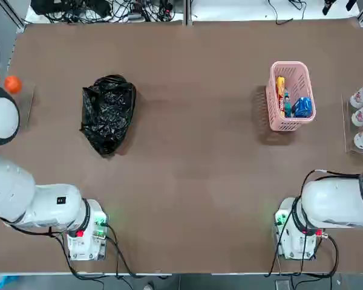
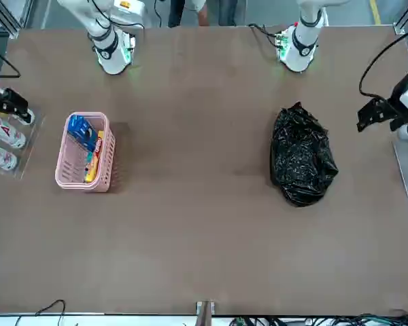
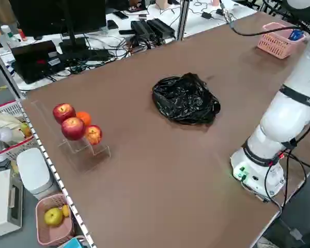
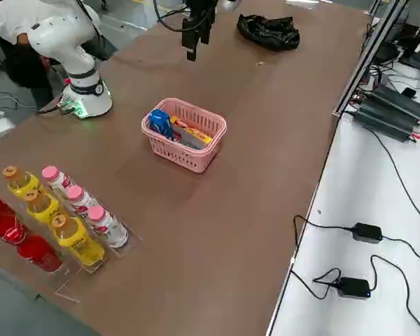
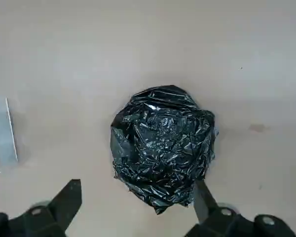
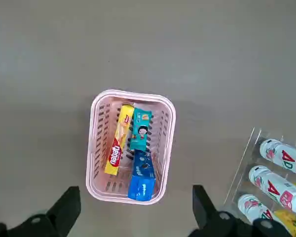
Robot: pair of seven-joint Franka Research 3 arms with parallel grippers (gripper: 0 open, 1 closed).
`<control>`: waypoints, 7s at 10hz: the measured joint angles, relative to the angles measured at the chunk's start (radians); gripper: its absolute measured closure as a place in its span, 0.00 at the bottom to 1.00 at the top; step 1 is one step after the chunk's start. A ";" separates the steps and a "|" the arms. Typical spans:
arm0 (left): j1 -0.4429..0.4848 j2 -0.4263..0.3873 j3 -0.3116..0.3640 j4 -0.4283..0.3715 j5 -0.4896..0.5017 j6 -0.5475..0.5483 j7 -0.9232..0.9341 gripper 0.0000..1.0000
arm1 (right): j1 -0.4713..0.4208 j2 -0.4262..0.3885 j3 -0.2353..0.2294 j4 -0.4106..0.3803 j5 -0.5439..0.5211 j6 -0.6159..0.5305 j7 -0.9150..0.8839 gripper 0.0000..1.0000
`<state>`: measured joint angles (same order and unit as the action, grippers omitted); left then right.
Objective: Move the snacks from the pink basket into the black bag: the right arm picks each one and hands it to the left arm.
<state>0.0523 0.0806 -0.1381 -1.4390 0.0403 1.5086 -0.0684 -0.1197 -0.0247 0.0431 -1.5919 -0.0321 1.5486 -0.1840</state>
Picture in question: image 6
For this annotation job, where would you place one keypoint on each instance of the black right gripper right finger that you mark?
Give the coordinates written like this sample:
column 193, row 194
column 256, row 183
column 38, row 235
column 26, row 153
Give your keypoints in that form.
column 212, row 222

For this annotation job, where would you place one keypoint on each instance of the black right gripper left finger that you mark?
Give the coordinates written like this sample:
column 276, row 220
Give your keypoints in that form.
column 51, row 219

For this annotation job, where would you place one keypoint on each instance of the blue cookie box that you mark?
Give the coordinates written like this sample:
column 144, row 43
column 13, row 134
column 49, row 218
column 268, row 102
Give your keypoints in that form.
column 141, row 177

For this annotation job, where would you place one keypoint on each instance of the yellow wafer snack packet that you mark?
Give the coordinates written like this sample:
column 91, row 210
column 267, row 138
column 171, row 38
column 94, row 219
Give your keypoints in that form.
column 119, row 138

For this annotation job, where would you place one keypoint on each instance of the teal cartoon biscuit packet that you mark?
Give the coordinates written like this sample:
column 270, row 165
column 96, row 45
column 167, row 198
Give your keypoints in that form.
column 140, row 130

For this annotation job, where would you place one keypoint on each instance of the pink plastic slotted basket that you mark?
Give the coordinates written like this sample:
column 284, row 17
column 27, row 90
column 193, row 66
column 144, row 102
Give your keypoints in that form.
column 162, row 158

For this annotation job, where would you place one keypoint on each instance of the white bottle pink cap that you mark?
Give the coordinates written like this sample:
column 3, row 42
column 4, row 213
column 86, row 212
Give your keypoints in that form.
column 273, row 187
column 281, row 155
column 251, row 207

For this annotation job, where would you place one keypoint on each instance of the clear acrylic bottle shelf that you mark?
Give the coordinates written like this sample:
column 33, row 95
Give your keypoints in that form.
column 246, row 158

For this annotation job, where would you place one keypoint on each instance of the yellow drink bottle orange cap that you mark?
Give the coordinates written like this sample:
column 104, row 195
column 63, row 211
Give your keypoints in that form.
column 291, row 222

